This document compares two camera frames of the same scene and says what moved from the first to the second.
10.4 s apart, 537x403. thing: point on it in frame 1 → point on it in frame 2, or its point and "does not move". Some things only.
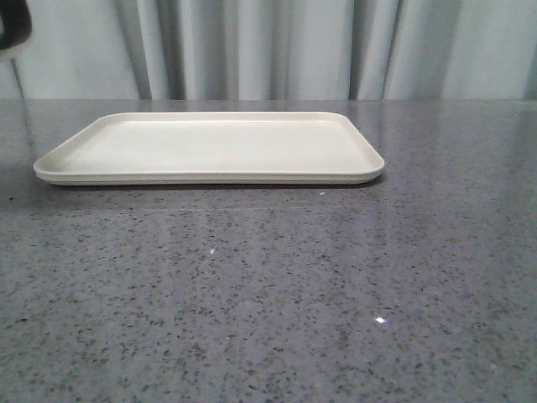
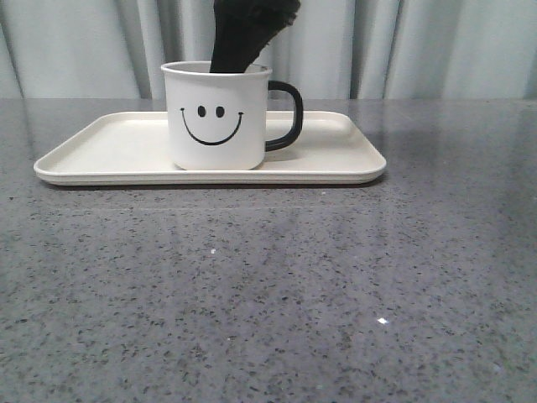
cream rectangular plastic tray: (212, 149) does not move
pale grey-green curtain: (276, 50) does not move
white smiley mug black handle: (15, 23) → (216, 120)
